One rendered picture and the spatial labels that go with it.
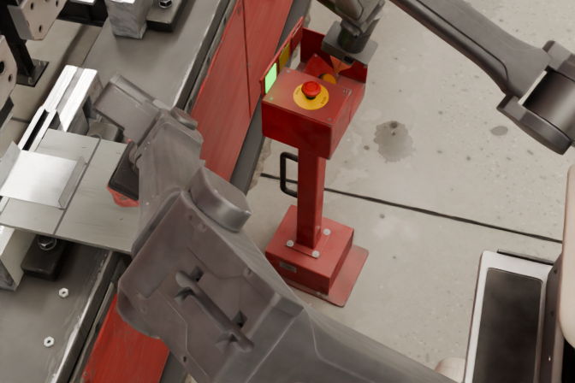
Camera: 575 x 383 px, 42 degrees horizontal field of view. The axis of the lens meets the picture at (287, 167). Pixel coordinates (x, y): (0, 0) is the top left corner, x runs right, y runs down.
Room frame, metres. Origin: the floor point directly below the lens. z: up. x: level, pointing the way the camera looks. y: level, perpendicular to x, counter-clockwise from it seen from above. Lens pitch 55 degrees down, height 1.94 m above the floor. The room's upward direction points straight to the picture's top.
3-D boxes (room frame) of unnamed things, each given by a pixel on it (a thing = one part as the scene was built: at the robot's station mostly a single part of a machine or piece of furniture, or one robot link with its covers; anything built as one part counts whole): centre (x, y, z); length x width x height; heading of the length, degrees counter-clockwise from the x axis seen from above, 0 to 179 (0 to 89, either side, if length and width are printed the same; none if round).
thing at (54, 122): (0.69, 0.41, 0.99); 0.20 x 0.03 x 0.03; 166
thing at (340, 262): (1.03, -0.09, 0.06); 0.25 x 0.20 x 0.12; 65
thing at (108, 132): (0.69, 0.35, 0.89); 0.30 x 0.05 x 0.03; 166
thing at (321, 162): (1.05, -0.06, 0.39); 0.05 x 0.05 x 0.54; 65
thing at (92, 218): (0.63, 0.28, 1.00); 0.26 x 0.18 x 0.01; 76
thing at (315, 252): (1.05, -0.06, 0.13); 0.10 x 0.10 x 0.01; 65
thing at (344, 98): (1.05, -0.06, 0.75); 0.20 x 0.16 x 0.18; 155
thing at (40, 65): (1.78, 0.91, 0.01); 0.12 x 0.12 x 0.03; 76
